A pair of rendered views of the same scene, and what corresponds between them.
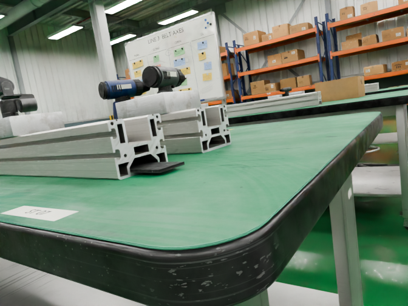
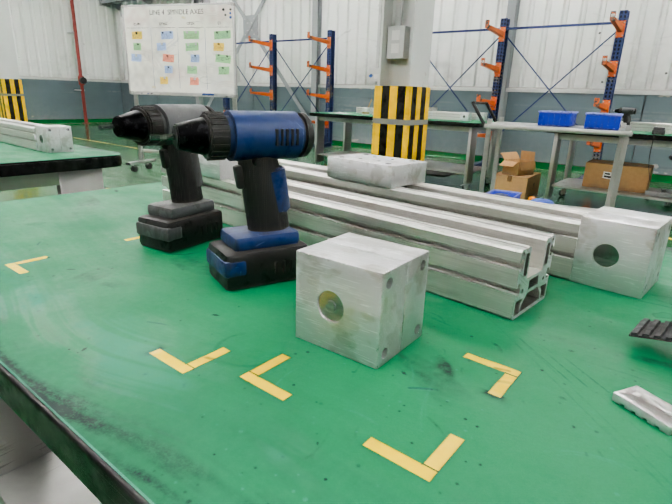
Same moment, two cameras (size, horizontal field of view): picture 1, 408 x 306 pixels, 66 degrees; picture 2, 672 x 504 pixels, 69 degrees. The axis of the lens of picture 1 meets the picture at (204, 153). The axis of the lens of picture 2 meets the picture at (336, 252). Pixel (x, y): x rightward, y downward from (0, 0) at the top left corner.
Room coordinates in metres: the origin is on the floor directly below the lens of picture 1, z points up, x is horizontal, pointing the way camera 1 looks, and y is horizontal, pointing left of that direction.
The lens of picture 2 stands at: (1.69, 0.38, 1.02)
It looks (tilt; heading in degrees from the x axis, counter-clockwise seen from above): 18 degrees down; 183
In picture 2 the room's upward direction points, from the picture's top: 2 degrees clockwise
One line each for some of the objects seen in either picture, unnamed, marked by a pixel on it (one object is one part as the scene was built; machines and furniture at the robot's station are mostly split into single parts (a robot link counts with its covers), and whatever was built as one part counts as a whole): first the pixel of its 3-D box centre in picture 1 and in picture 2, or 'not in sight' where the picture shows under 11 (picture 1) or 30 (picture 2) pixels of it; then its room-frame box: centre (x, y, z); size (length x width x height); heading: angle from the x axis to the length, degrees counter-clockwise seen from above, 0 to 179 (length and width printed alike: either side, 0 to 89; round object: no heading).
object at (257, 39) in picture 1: (282, 75); not in sight; (10.51, -2.92, 1.58); 2.83 x 0.98 x 3.15; 55
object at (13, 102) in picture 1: (10, 106); not in sight; (1.25, 0.72, 0.98); 0.07 x 0.06 x 0.07; 138
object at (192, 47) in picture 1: (178, 104); not in sight; (4.22, 0.24, 0.97); 1.50 x 0.50 x 1.95; 55
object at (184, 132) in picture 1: (100, 139); (304, 214); (0.87, 0.28, 0.82); 0.80 x 0.10 x 0.09; 50
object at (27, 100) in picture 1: (17, 98); not in sight; (1.28, 0.70, 1.02); 0.12 x 0.09 x 0.12; 138
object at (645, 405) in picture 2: not in sight; (651, 408); (1.33, 0.62, 0.78); 0.05 x 0.03 x 0.01; 27
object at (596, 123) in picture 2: not in sight; (541, 176); (-1.95, 1.68, 0.50); 1.03 x 0.55 x 1.01; 67
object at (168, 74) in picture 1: (173, 104); (164, 178); (0.95, 0.07, 0.89); 0.20 x 0.08 x 0.22; 152
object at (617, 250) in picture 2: not in sight; (623, 247); (1.00, 0.75, 0.83); 0.12 x 0.09 x 0.10; 140
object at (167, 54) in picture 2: not in sight; (183, 93); (-4.37, -1.84, 0.97); 1.51 x 0.50 x 1.95; 75
